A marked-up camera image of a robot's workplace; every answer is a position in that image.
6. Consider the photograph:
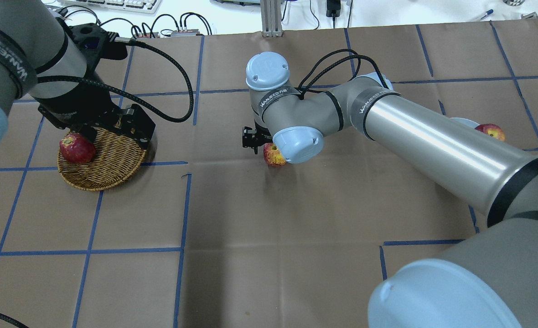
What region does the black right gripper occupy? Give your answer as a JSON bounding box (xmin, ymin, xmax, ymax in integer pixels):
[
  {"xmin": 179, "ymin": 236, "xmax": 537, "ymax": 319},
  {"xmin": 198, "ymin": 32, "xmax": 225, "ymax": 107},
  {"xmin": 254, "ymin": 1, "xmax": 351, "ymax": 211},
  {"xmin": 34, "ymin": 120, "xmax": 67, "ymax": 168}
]
[{"xmin": 242, "ymin": 123, "xmax": 273, "ymax": 155}]

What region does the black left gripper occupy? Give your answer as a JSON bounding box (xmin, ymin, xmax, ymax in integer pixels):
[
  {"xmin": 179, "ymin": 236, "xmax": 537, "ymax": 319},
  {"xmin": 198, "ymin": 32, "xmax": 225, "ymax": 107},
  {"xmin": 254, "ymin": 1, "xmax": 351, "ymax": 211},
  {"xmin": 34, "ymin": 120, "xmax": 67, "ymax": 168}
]
[{"xmin": 37, "ymin": 25, "xmax": 155, "ymax": 148}]

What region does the red yellow cut apple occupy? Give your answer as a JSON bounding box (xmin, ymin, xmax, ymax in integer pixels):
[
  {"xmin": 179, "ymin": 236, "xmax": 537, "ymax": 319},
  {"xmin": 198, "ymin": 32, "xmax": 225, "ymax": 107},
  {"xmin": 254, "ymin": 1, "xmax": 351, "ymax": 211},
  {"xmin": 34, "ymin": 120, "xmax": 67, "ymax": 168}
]
[{"xmin": 263, "ymin": 143, "xmax": 287, "ymax": 167}]

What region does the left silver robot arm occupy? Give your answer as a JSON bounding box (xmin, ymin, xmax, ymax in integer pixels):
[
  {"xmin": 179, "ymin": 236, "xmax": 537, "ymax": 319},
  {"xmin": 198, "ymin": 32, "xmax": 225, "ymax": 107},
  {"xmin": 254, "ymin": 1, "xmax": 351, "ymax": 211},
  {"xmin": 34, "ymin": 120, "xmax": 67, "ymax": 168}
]
[{"xmin": 0, "ymin": 0, "xmax": 155, "ymax": 149}]

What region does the dark red apple in basket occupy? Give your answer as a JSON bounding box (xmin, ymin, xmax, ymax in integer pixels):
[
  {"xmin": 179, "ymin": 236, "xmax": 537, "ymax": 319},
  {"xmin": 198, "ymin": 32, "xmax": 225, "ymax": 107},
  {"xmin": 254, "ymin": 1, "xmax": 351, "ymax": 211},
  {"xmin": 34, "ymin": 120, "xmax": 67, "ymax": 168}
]
[{"xmin": 59, "ymin": 133, "xmax": 97, "ymax": 164}]

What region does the round wicker basket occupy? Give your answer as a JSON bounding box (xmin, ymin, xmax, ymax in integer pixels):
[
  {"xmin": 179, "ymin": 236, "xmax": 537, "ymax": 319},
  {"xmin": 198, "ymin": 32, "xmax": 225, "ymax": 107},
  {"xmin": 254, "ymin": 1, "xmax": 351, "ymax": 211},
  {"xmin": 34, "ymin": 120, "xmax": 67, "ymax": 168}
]
[{"xmin": 57, "ymin": 128, "xmax": 149, "ymax": 191}]

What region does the light blue plate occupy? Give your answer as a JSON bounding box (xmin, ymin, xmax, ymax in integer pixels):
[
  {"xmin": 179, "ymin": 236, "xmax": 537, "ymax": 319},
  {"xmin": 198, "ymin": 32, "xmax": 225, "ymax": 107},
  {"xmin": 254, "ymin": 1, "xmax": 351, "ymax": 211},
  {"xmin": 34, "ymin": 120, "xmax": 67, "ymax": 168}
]
[{"xmin": 451, "ymin": 118, "xmax": 480, "ymax": 129}]

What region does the red apple on plate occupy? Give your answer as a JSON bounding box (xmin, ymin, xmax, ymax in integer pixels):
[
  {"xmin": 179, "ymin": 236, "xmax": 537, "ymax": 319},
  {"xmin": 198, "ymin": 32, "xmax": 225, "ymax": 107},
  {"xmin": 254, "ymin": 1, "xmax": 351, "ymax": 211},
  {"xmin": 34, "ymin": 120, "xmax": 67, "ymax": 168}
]
[{"xmin": 475, "ymin": 124, "xmax": 506, "ymax": 142}]

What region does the white keyboard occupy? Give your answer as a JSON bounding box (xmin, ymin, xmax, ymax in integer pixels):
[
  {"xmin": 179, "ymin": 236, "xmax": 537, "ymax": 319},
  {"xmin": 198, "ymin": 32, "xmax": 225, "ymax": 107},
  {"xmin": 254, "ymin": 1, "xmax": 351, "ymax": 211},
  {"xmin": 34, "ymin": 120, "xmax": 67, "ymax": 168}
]
[{"xmin": 58, "ymin": 0, "xmax": 163, "ymax": 14}]

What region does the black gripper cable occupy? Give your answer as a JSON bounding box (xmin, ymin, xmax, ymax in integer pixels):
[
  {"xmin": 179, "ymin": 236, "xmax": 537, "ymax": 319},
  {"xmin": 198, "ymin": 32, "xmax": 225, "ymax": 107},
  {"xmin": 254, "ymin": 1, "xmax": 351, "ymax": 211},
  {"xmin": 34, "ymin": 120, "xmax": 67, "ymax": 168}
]
[
  {"xmin": 36, "ymin": 39, "xmax": 195, "ymax": 123},
  {"xmin": 297, "ymin": 48, "xmax": 388, "ymax": 96}
]

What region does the aluminium frame post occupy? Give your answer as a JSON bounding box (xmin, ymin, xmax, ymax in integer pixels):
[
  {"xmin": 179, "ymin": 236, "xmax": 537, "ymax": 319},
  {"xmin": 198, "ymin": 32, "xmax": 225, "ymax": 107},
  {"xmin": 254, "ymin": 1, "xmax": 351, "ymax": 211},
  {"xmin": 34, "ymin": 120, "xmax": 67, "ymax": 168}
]
[{"xmin": 260, "ymin": 0, "xmax": 283, "ymax": 37}]

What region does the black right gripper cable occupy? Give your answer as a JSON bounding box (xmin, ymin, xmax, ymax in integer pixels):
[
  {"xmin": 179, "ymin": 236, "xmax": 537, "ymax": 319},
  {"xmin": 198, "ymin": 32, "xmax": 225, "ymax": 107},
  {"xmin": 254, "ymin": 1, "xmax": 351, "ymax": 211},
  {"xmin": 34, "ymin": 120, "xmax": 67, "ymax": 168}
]
[{"xmin": 297, "ymin": 48, "xmax": 388, "ymax": 96}]

